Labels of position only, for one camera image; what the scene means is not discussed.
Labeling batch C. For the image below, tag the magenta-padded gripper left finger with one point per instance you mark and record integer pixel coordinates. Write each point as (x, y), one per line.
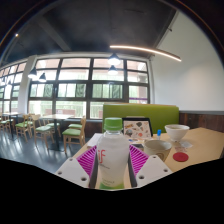
(74, 171)

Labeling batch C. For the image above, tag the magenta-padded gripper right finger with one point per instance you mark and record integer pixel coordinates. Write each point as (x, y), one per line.
(151, 168)

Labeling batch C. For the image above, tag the white bottle with green cap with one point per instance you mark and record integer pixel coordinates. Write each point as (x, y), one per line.
(112, 153)

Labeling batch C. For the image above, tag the beige patterned ceramic cup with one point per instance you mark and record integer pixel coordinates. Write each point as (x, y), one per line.
(157, 148)

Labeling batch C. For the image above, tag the flat round red coaster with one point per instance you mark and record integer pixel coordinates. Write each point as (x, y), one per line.
(180, 157)

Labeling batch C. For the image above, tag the small blue-capped bottle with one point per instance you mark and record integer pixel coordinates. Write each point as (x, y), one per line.
(159, 134)

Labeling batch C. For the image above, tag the white paper sheet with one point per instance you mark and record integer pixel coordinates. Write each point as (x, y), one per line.
(94, 140)

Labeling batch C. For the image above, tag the wooden chairs with green seats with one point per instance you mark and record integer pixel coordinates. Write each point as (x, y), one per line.
(71, 132)

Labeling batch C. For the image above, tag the crumpled clear plastic wrapper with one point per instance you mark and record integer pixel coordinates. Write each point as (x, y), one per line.
(184, 144)

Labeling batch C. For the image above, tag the black tablet with stickers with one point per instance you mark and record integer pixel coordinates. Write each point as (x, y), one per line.
(137, 128)

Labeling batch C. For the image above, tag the white ceramic bowl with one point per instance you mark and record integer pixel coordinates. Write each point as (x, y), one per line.
(177, 132)

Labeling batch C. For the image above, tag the green upholstered booth bench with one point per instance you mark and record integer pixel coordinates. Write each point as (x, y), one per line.
(156, 115)

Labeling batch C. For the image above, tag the wooden dining table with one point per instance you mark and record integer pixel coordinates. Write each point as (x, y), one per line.
(56, 117)

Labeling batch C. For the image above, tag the large black-framed window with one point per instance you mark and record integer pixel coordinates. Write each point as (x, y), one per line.
(76, 75)

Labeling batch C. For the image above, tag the dark pendant ceiling lamps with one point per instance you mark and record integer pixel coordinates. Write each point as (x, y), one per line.
(114, 60)

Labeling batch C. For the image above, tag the long linear ceiling light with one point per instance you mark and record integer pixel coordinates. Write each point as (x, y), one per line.
(146, 50)

